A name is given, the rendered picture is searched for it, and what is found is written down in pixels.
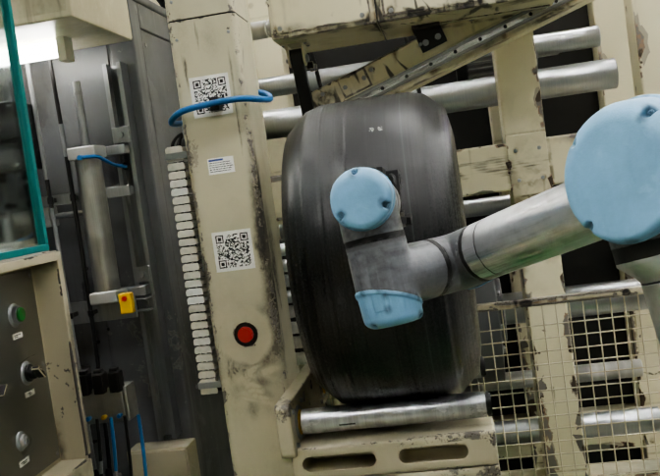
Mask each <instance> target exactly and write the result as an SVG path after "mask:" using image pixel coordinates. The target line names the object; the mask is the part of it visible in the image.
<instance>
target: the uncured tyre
mask: <svg viewBox="0 0 660 476"><path fill-rule="evenodd" d="M378 124H384V127H385V132H382V133H375V134H367V126H371V125H378ZM381 166H382V167H383V168H384V169H385V171H389V170H397V169H398V170H399V172H400V174H401V183H402V188H401V196H402V204H403V210H405V214H407V213H412V225H408V226H405V227H404V230H405V235H406V239H407V243H410V242H415V241H420V240H423V239H428V238H437V237H441V236H444V235H447V234H450V233H452V232H454V231H456V230H459V229H461V228H463V227H465V226H466V225H467V221H466V214H465V207H464V200H463V192H462V185H461V178H460V171H459V164H458V156H457V150H456V143H455V138H454V133H453V130H452V127H451V124H450V121H449V118H448V115H447V112H446V109H445V108H444V107H443V106H441V105H440V104H438V103H437V102H435V101H434V100H432V99H431V98H429V97H428V96H426V95H425V94H423V93H415V92H401V93H395V94H388V95H382V96H375V97H369V98H362V99H357V100H350V101H344V102H337V103H331V104H324V105H320V106H318V107H316V108H314V109H312V110H309V111H307V112H305V113H304V115H303V116H302V118H301V119H300V120H299V121H298V123H297V124H296V125H295V127H294V128H293V129H292V130H291V132H290V133H289V134H288V136H287V139H286V142H285V146H284V152H283V160H282V178H281V197H282V220H283V233H284V244H285V253H286V261H287V269H288V276H289V283H290V289H291V295H292V301H293V305H294V311H295V316H296V320H297V325H298V329H299V333H300V337H301V341H302V347H303V351H304V354H305V357H306V360H307V363H308V366H309V368H310V371H311V373H312V375H313V377H314V379H315V381H316V382H317V384H318V385H319V386H320V387H321V388H322V389H324V390H325V391H326V392H328V393H329V394H330V395H331V396H333V397H334V398H336V399H337V400H338V401H339V402H341V403H343V404H354V403H364V402H375V401H384V400H394V399H404V398H414V397H433V396H442V395H453V394H460V393H462V392H463V391H464V390H465V389H466V388H467V386H468V385H469V384H470V383H471V382H472V381H473V379H474V378H475V377H476V376H477V375H478V374H479V372H480V355H481V337H480V329H479V321H478V313H477V305H476V296H475V289H471V290H463V291H456V292H452V293H449V294H445V295H441V296H438V297H435V298H432V299H428V300H426V301H424V302H423V304H422V309H423V315H422V317H421V318H420V319H418V320H415V321H412V322H409V323H406V324H402V325H398V326H394V327H389V328H384V329H376V330H373V329H369V328H368V327H366V326H365V324H364V322H363V319H362V316H361V312H360V308H359V305H358V301H357V300H356V297H355V294H356V290H355V286H354V282H353V278H352V273H351V269H350V265H349V261H348V256H347V252H346V248H345V245H344V242H343V238H342V234H341V230H340V226H339V222H338V221H337V220H336V218H335V217H334V215H333V212H332V209H331V204H330V193H331V189H332V186H333V184H334V182H336V180H337V179H338V178H339V177H340V176H341V175H342V174H344V173H345V172H347V171H349V170H350V169H352V168H364V167H365V168H373V167H381Z"/></svg>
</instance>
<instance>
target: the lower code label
mask: <svg viewBox="0 0 660 476"><path fill-rule="evenodd" d="M211 236H212V242H213V249H214V256H215V263H216V270H217V273H220V272H228V271H236V270H244V269H251V268H255V262H254V255H253V248H252V241H251V234H250V228H248V229H241V230H233V231H227V232H219V233H212V234H211Z"/></svg>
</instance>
